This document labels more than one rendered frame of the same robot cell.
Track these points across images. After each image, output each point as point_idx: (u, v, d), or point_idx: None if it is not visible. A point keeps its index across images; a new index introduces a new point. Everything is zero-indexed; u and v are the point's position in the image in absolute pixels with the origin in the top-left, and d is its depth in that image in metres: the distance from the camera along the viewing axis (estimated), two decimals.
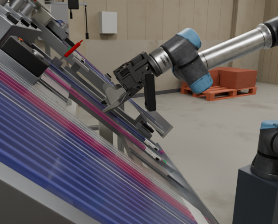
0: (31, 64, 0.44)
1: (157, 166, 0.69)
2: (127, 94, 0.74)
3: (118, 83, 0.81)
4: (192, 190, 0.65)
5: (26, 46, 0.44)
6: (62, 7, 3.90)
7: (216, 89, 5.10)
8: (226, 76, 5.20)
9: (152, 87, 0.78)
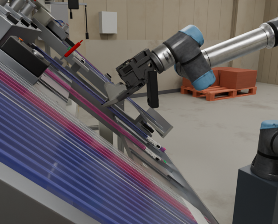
0: (31, 64, 0.44)
1: (157, 166, 0.69)
2: (126, 92, 0.75)
3: (120, 82, 0.80)
4: (192, 190, 0.65)
5: (26, 46, 0.44)
6: (62, 7, 3.90)
7: (216, 89, 5.10)
8: (226, 76, 5.20)
9: (155, 84, 0.78)
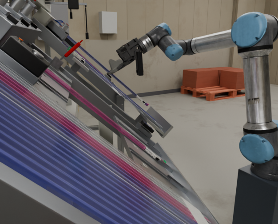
0: (31, 64, 0.44)
1: (157, 166, 0.69)
2: (122, 64, 1.21)
3: (118, 59, 1.26)
4: (192, 190, 0.65)
5: (26, 46, 0.44)
6: (62, 7, 3.90)
7: (216, 89, 5.10)
8: (226, 76, 5.20)
9: (141, 60, 1.24)
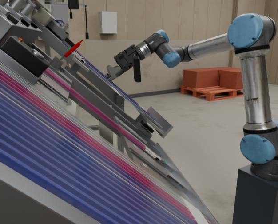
0: (31, 64, 0.44)
1: (157, 166, 0.69)
2: (121, 70, 1.21)
3: (117, 65, 1.27)
4: (192, 190, 0.65)
5: (26, 46, 0.44)
6: (62, 7, 3.90)
7: (216, 89, 5.10)
8: (226, 76, 5.20)
9: (138, 66, 1.24)
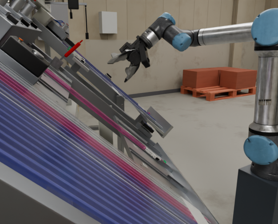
0: (31, 64, 0.44)
1: (157, 166, 0.69)
2: (124, 51, 1.12)
3: (130, 63, 1.21)
4: (192, 190, 0.65)
5: (26, 46, 0.44)
6: (62, 7, 3.90)
7: (216, 89, 5.10)
8: (226, 76, 5.20)
9: (142, 48, 1.12)
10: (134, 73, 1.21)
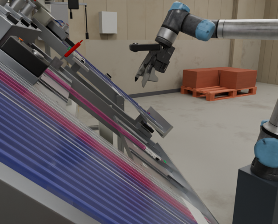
0: (31, 64, 0.44)
1: (157, 166, 0.69)
2: None
3: (155, 69, 1.02)
4: (192, 190, 0.65)
5: (26, 46, 0.44)
6: (62, 7, 3.90)
7: (216, 89, 5.10)
8: (226, 76, 5.20)
9: None
10: (147, 70, 0.99)
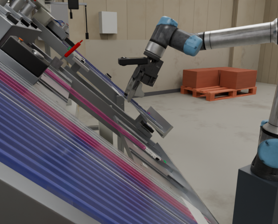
0: (31, 64, 0.44)
1: (157, 166, 0.69)
2: None
3: (142, 84, 1.04)
4: (192, 190, 0.65)
5: (26, 46, 0.44)
6: (62, 7, 3.90)
7: (216, 89, 5.10)
8: (226, 76, 5.20)
9: None
10: (133, 87, 1.01)
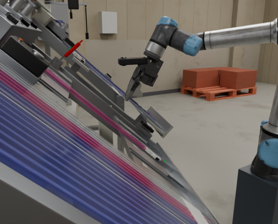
0: (31, 64, 0.44)
1: (157, 166, 0.69)
2: None
3: (141, 84, 1.05)
4: (192, 190, 0.65)
5: (26, 46, 0.44)
6: (62, 7, 3.90)
7: (216, 89, 5.10)
8: (226, 76, 5.20)
9: None
10: (131, 89, 1.03)
